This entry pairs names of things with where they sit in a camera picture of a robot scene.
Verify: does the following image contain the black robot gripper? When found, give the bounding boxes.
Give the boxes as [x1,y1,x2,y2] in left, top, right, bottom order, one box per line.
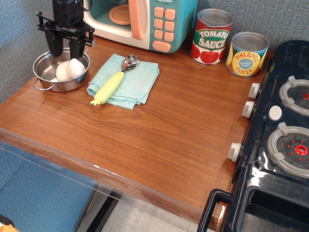
[36,0,95,59]

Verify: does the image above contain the plush white brown mushroom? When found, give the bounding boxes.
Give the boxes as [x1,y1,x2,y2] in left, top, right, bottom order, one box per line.
[56,58,85,81]

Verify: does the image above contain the silver metal pot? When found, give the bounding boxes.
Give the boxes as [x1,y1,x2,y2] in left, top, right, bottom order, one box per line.
[32,48,90,92]

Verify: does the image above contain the light blue folded cloth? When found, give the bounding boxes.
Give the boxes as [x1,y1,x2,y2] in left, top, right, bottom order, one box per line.
[87,54,160,110]

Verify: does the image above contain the teal toy microwave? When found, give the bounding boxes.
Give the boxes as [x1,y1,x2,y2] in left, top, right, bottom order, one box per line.
[84,0,197,54]

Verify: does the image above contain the tomato sauce can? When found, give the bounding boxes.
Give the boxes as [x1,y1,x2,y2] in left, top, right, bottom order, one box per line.
[191,8,233,65]

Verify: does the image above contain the black table leg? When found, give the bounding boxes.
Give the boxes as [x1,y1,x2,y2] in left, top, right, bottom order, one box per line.
[87,191,120,232]

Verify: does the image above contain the pineapple slices can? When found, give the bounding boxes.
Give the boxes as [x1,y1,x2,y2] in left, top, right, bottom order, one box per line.
[226,31,269,77]

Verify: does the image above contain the white stove knob middle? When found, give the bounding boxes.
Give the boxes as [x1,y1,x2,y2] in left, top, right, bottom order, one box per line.
[242,101,254,119]

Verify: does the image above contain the white stove knob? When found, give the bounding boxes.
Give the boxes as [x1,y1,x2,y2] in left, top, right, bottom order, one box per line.
[228,143,242,162]
[242,101,254,119]
[248,83,260,100]

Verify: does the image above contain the white stove knob upper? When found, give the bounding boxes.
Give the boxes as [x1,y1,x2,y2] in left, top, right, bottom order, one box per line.
[248,83,260,100]

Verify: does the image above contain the orange plush toy corner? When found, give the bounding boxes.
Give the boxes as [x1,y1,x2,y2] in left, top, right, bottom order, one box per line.
[0,224,19,232]

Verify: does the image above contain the white stove knob lower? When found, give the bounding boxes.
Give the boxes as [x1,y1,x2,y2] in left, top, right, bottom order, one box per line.
[228,143,242,162]

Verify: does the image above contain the dark blue toy stove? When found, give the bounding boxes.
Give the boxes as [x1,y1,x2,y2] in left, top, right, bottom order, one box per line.
[198,40,309,232]

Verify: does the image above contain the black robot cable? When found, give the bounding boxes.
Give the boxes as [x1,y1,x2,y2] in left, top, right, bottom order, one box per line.
[78,0,93,12]

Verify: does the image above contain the yellow handled metal spoon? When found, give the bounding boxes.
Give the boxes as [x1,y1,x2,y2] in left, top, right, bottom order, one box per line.
[90,55,139,106]

